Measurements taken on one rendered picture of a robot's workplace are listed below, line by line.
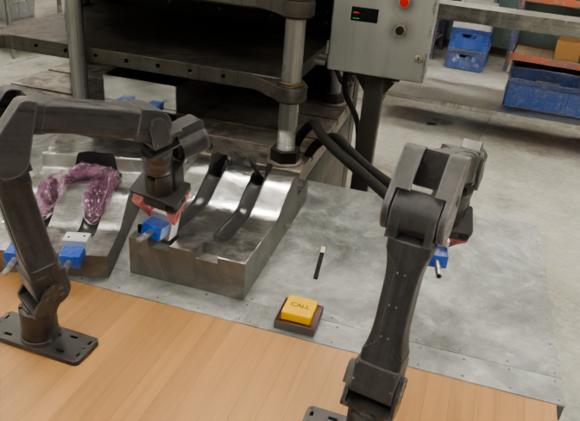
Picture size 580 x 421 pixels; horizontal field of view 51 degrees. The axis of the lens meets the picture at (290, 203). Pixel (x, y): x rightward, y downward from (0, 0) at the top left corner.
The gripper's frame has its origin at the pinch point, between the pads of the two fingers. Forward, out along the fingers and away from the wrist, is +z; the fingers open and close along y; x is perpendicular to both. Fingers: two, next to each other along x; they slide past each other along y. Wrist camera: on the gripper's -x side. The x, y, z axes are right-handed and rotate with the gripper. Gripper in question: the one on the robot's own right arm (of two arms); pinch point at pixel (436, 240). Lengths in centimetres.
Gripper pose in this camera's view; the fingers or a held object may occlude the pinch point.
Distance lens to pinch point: 129.1
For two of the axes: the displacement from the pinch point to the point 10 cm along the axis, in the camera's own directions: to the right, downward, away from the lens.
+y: -9.9, -1.4, 0.9
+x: -1.6, 8.1, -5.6
